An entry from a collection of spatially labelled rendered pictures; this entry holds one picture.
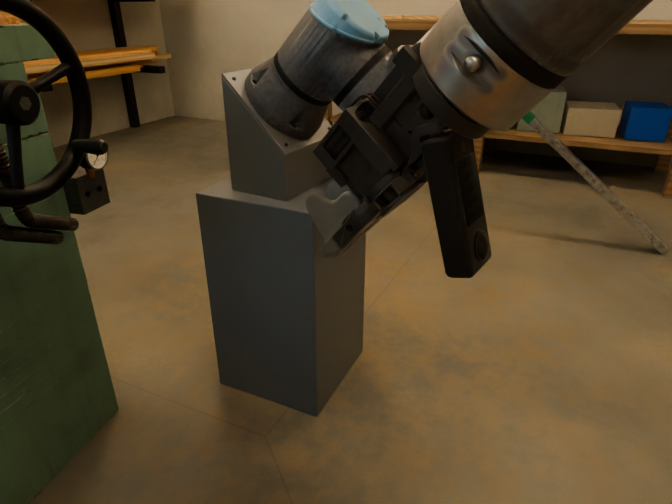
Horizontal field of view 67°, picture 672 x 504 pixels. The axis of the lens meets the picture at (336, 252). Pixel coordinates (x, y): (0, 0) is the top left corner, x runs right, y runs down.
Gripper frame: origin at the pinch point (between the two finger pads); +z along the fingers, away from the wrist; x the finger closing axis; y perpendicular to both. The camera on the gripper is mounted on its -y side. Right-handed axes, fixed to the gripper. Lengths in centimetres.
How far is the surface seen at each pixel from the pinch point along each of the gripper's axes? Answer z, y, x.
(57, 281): 70, 36, -6
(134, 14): 228, 274, -255
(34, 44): 38, 67, -16
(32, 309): 70, 33, 1
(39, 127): 48, 57, -13
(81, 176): 54, 49, -17
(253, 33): 181, 197, -296
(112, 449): 97, 4, -3
